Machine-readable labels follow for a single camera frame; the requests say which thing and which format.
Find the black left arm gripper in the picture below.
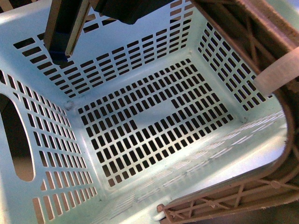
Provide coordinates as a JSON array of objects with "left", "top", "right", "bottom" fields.
[{"left": 43, "top": 0, "right": 172, "bottom": 64}]

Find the white zip tie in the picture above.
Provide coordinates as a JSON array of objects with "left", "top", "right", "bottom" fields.
[{"left": 254, "top": 47, "right": 299, "bottom": 96}]

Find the light blue plastic basket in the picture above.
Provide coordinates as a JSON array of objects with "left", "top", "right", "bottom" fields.
[{"left": 0, "top": 0, "right": 299, "bottom": 224}]

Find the brown basket handle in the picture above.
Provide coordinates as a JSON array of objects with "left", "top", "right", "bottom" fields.
[{"left": 157, "top": 0, "right": 299, "bottom": 224}]

